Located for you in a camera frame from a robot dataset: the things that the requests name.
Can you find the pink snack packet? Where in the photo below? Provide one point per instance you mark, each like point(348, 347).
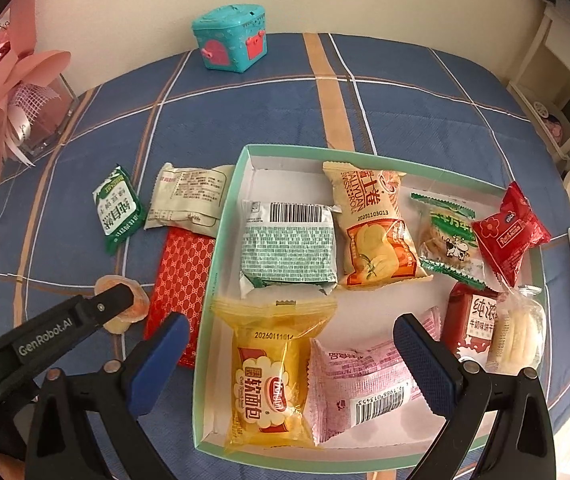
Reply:
point(355, 380)

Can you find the teal tin box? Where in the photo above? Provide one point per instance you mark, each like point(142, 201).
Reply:
point(230, 37)

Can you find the blue plaid tablecloth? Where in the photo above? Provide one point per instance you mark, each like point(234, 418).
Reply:
point(265, 110)

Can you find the clear cow print packet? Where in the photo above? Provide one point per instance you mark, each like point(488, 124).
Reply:
point(445, 245)

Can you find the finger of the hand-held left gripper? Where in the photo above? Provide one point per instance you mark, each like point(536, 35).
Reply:
point(112, 302)

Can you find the white shelf unit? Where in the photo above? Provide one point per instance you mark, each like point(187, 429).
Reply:
point(545, 50)

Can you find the orange and cream packet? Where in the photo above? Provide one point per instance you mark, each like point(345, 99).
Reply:
point(375, 230)

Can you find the round orange snack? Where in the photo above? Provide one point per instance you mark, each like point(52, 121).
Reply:
point(139, 308)

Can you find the cream snack packet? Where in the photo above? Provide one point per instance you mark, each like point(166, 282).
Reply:
point(185, 195)

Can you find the green and white packet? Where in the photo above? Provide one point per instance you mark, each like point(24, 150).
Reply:
point(117, 210)

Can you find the pink paper flower bouquet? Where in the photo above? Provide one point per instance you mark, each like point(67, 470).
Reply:
point(20, 75)

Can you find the clear rice cracker packet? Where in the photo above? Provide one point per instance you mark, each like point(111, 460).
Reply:
point(517, 335)

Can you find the green patterned barcode packet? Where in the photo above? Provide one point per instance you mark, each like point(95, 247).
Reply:
point(290, 250)

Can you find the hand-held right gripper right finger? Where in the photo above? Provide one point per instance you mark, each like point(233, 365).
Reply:
point(425, 355)

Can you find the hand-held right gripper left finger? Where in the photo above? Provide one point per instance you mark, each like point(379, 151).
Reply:
point(160, 355)

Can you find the red flower print packet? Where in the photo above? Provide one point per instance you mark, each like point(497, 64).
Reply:
point(507, 232)

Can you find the mint green cardboard box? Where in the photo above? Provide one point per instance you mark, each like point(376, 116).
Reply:
point(285, 165)

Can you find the red patterned packet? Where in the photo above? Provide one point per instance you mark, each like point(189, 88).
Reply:
point(185, 270)

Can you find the clear acrylic vase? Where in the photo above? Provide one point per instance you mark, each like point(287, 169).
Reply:
point(50, 120)

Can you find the dark red biscuit packet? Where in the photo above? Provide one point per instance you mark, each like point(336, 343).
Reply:
point(470, 320)

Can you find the yellow bread packet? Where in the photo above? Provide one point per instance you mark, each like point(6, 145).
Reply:
point(265, 385)

